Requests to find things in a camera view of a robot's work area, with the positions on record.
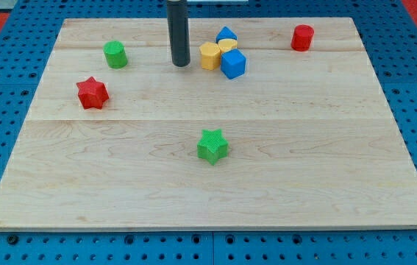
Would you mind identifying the green star block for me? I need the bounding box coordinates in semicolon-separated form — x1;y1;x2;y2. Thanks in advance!
197;129;229;166

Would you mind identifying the wooden board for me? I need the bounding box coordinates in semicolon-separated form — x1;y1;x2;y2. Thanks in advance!
0;17;417;232

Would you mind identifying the blue cube block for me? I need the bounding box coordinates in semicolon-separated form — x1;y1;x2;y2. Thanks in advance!
221;49;246;80

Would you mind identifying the yellow hexagon block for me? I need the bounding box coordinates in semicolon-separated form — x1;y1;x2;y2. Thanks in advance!
199;42;221;70

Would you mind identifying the yellow cylinder block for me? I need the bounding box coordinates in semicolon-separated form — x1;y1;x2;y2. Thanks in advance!
218;38;238;54

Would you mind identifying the blue triangle block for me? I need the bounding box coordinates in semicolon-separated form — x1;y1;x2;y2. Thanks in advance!
215;26;238;43

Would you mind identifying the red star block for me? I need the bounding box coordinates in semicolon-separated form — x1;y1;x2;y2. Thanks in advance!
76;77;109;110

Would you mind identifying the green cylinder block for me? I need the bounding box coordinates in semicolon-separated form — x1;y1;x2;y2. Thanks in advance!
103;40;128;68

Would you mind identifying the red cylinder block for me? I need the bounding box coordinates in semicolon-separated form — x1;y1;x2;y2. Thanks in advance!
291;24;315;52

